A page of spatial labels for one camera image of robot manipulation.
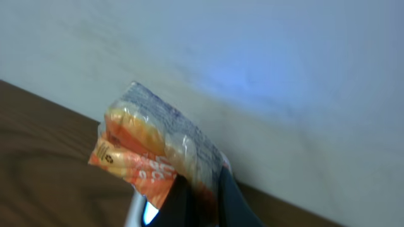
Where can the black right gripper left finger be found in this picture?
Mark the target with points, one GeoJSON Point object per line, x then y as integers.
{"type": "Point", "coordinates": [179, 208]}

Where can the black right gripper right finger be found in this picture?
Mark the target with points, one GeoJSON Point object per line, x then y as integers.
{"type": "Point", "coordinates": [233, 209]}

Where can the orange snack packet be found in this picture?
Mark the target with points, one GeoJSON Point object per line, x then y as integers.
{"type": "Point", "coordinates": [148, 143]}

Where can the white barcode scanner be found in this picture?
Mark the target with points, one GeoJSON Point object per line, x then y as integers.
{"type": "Point", "coordinates": [141, 212]}

